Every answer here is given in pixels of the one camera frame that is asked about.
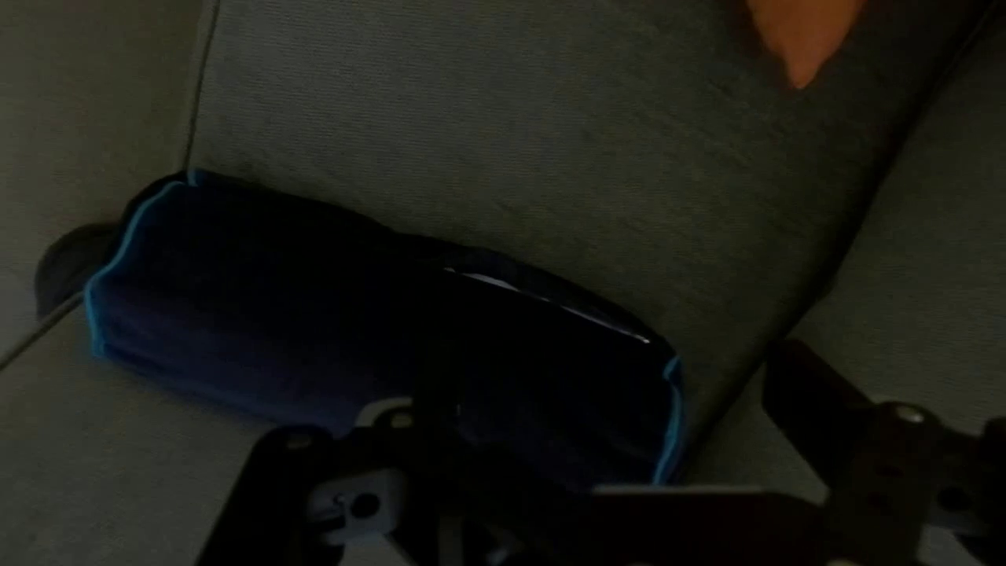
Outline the orange pillow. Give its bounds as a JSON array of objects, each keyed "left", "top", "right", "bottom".
[{"left": 744, "top": 0, "right": 875, "bottom": 94}]

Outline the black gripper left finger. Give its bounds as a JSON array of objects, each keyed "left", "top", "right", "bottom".
[{"left": 193, "top": 342, "right": 595, "bottom": 566}]

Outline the grey fabric sofa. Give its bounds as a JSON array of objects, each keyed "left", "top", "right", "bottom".
[{"left": 0, "top": 0, "right": 1006, "bottom": 566}]

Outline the dark blue pillow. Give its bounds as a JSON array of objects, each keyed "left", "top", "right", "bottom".
[{"left": 82, "top": 171, "right": 689, "bottom": 493}]

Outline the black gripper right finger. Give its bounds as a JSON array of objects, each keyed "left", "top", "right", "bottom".
[{"left": 764, "top": 339, "right": 1006, "bottom": 566}]

